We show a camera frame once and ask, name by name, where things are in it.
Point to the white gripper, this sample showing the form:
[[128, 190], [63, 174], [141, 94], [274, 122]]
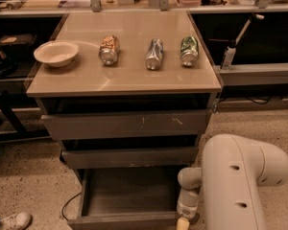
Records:
[[186, 209]]

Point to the grey bottom drawer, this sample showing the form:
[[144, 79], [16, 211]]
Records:
[[128, 198]]

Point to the grey drawer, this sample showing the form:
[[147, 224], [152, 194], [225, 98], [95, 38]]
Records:
[[129, 158], [126, 124], [128, 198]]

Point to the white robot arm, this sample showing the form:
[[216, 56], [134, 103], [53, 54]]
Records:
[[232, 170]]

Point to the grey middle drawer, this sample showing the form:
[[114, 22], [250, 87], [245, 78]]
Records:
[[129, 158]]

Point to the grey drawer cabinet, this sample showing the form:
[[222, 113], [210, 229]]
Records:
[[88, 86]]

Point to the grey top drawer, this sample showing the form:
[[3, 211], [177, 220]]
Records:
[[126, 124]]

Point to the white sneaker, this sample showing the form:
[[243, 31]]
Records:
[[18, 221]]

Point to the silver blue soda can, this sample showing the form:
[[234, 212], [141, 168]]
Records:
[[155, 54]]

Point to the green soda can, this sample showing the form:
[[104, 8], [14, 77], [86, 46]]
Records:
[[189, 51]]

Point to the brown patterned soda can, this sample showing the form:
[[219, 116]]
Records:
[[109, 50]]

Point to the black office chair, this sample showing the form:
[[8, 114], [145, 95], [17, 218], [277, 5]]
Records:
[[20, 132]]

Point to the white bowl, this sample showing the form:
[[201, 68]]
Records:
[[58, 53]]

